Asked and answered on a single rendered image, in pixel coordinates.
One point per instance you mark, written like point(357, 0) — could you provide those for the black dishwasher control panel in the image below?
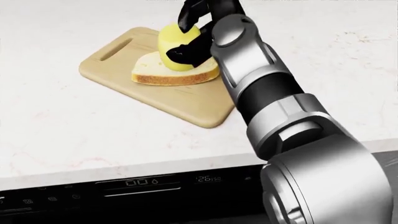
point(133, 198)

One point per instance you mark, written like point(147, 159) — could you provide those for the white bread slice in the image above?
point(174, 75)

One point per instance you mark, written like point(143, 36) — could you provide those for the yellow cheese wedge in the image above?
point(171, 44)

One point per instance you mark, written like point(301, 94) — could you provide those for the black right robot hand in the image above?
point(199, 47)

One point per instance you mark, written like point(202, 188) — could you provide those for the wooden cutting board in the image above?
point(130, 77)

